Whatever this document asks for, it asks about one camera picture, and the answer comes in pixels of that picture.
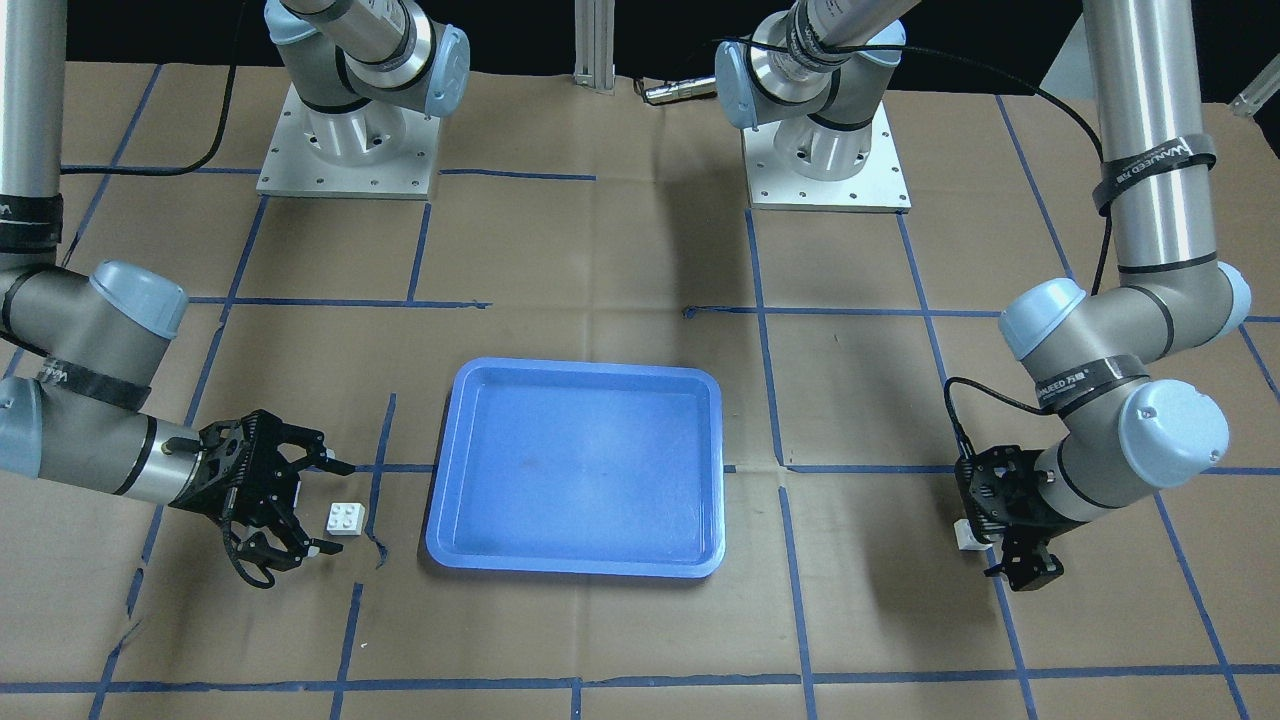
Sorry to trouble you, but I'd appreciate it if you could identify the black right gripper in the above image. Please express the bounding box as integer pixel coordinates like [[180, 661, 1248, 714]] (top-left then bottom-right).
[[168, 409, 357, 571]]

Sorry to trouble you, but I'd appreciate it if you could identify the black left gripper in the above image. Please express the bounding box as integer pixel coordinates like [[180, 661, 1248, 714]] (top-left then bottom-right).
[[955, 446, 1071, 592]]

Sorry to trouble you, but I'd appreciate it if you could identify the white block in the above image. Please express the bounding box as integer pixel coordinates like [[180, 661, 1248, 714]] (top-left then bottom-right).
[[954, 519, 989, 552], [325, 502, 369, 537]]

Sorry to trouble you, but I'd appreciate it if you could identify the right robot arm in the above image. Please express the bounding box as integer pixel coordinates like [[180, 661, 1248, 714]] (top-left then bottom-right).
[[1, 1, 471, 588]]

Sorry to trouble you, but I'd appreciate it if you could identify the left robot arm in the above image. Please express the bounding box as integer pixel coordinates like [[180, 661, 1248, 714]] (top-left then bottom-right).
[[716, 1, 1252, 591]]

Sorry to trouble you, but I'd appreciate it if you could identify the blue plastic tray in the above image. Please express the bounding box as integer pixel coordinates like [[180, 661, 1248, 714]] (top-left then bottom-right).
[[422, 357, 726, 579]]

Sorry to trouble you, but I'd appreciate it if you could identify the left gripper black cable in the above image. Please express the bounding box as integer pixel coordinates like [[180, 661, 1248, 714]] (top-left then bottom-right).
[[712, 36, 1116, 471]]

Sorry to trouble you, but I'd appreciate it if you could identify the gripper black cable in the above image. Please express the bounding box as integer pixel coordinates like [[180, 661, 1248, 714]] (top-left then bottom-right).
[[60, 0, 251, 179], [712, 36, 1116, 471]]

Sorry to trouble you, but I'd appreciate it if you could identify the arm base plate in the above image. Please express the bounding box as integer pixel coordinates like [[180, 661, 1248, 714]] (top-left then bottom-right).
[[741, 102, 913, 213], [256, 86, 443, 201]]

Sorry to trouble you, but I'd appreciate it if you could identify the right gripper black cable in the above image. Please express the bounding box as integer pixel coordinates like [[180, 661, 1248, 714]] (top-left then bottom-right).
[[60, 0, 251, 179]]

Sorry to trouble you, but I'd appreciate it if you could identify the aluminium frame post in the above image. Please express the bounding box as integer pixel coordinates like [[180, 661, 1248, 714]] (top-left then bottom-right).
[[572, 0, 616, 95]]

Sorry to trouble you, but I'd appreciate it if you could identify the metal cable connector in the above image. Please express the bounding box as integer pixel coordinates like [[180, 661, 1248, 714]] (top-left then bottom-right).
[[634, 76, 716, 108]]

